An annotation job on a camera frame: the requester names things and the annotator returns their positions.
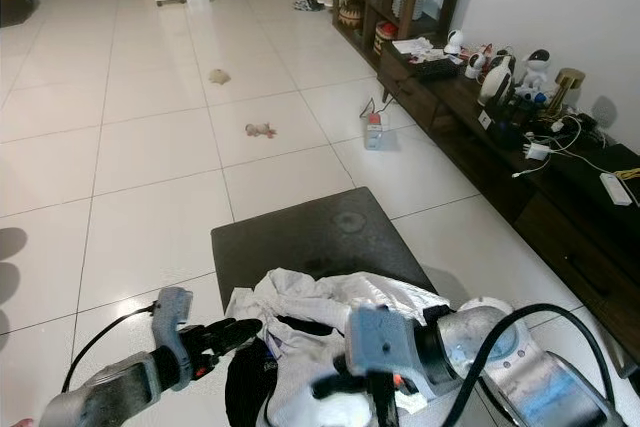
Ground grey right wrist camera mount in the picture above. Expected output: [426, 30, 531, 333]
[344, 304, 438, 395]

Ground white papers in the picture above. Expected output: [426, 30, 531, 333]
[392, 36, 437, 57]

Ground black crumpled garment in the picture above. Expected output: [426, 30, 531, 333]
[225, 342, 276, 427]

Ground white power strip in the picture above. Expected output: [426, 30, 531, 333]
[599, 171, 637, 207]

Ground white astronaut figurine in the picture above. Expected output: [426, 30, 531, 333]
[519, 49, 554, 99]

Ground dark grey ottoman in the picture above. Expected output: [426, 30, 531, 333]
[210, 186, 438, 300]

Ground blue white pack red top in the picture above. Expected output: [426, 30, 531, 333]
[362, 111, 387, 152]

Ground black flat tray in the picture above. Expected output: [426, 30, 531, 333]
[409, 56, 462, 84]

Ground pink floor toy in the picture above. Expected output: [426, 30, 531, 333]
[244, 121, 279, 141]

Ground dark wooden sideboard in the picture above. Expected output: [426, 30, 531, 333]
[374, 40, 640, 360]

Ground red and white jar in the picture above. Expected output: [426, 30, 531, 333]
[372, 21, 399, 57]

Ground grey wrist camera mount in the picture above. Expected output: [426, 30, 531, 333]
[344, 304, 438, 395]
[154, 286, 197, 385]

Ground white charger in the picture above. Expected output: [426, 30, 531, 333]
[524, 141, 552, 162]

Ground woven basket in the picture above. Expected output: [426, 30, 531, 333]
[337, 0, 365, 31]

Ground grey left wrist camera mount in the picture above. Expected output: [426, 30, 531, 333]
[154, 286, 197, 385]

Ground gold mallet ornament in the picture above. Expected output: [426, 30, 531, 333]
[554, 68, 587, 119]

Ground white printed garment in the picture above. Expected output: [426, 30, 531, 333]
[225, 267, 463, 427]

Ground white and black kettle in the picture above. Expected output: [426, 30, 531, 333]
[479, 54, 517, 109]

